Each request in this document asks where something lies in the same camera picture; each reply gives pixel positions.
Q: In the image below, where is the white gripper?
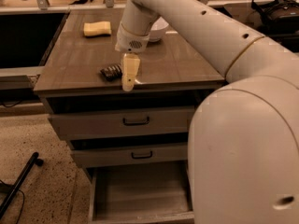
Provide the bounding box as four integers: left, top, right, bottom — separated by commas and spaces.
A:
115, 24, 150, 91

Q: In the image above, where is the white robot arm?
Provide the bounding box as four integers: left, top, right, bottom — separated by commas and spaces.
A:
117, 0, 299, 224

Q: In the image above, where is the grey wooden drawer cabinet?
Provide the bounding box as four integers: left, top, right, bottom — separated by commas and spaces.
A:
33, 6, 228, 224

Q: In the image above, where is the open bottom drawer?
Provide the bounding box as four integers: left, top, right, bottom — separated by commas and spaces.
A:
88, 161, 194, 224

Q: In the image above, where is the white bowl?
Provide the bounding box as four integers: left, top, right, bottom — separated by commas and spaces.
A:
149, 17, 169, 42

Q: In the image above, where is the yellow sponge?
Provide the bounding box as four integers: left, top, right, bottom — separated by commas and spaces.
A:
83, 21, 111, 37

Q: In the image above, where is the black stand leg left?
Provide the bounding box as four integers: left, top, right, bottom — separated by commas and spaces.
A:
0, 152, 43, 218

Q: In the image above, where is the black headset on table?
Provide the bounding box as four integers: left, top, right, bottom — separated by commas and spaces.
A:
251, 0, 299, 33

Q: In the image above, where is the top drawer with handle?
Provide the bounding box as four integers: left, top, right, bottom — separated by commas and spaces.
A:
49, 106, 194, 140

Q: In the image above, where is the drawer with handle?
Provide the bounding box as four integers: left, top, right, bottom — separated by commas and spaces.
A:
49, 106, 194, 140
71, 142, 187, 168

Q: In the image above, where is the middle drawer with handle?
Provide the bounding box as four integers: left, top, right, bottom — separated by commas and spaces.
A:
71, 142, 187, 168

